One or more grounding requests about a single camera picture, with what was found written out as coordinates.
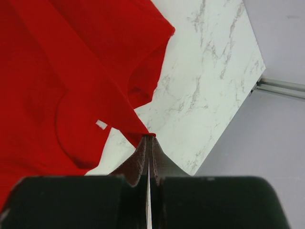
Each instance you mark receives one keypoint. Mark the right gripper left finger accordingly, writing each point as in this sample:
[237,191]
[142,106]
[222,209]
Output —
[133,197]

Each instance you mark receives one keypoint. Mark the red t shirt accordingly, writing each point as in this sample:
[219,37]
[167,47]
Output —
[70,72]

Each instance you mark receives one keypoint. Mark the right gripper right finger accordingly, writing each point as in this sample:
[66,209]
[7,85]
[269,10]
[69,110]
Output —
[160,167]

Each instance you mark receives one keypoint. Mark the aluminium rail frame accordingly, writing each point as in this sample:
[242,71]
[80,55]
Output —
[282,88]

